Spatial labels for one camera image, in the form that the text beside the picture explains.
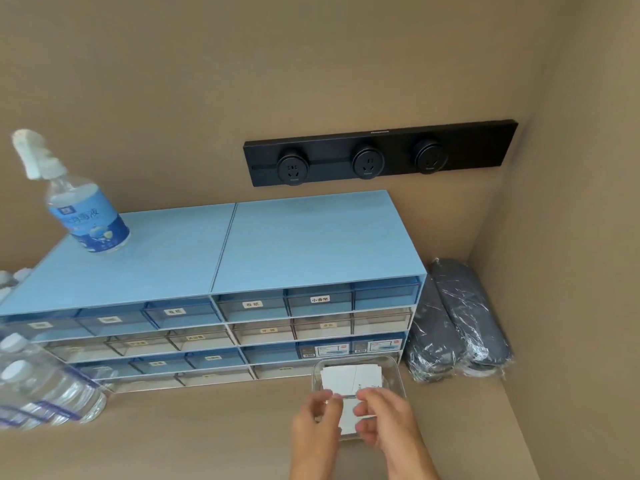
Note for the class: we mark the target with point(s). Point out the person's right hand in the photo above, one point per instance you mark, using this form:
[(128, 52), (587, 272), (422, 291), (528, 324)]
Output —
[(400, 434)]

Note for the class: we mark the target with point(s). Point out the person's left hand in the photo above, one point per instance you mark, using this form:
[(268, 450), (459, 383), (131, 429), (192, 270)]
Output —
[(315, 434)]

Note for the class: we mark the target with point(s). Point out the person's left thumb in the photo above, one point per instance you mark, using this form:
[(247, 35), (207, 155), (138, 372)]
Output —
[(336, 408)]

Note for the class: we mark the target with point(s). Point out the person's right thumb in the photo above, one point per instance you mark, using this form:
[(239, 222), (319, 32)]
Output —
[(366, 410)]

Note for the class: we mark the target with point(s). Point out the white paper packet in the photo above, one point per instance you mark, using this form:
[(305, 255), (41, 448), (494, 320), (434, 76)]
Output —
[(350, 417), (350, 378)]

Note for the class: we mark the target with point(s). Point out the person's left forearm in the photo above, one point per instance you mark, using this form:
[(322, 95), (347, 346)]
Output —
[(315, 475)]

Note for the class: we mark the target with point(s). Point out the person's right forearm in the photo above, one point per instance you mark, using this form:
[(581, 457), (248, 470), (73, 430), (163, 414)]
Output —
[(417, 476)]

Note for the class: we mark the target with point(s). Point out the clear plastic tray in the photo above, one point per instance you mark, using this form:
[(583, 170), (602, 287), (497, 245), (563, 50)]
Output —
[(395, 377)]

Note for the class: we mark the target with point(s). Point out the set of small labelled drawers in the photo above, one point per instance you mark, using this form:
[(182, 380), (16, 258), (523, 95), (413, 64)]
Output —
[(320, 324), (150, 339)]

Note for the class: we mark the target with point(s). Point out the grey slippers in plastic wrap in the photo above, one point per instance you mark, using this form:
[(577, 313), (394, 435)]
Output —
[(472, 314), (430, 334)]

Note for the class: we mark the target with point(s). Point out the blue drawer cabinet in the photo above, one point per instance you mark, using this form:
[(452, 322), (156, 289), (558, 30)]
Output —
[(315, 239), (140, 254)]

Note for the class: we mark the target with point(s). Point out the black round socket adapter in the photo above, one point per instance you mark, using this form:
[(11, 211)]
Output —
[(291, 167), (367, 161), (428, 156)]

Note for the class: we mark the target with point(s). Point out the shrink-wrapped pack of water bottles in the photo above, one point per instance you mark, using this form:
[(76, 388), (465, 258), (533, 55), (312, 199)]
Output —
[(45, 389)]

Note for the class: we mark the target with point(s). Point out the blue label spray bottle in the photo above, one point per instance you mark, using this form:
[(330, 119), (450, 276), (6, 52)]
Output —
[(87, 214)]

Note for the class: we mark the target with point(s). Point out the white cap water bottle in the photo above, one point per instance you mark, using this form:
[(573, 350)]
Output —
[(6, 280)]

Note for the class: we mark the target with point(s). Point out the black wall power track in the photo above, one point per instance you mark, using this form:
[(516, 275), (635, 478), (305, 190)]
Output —
[(475, 144)]

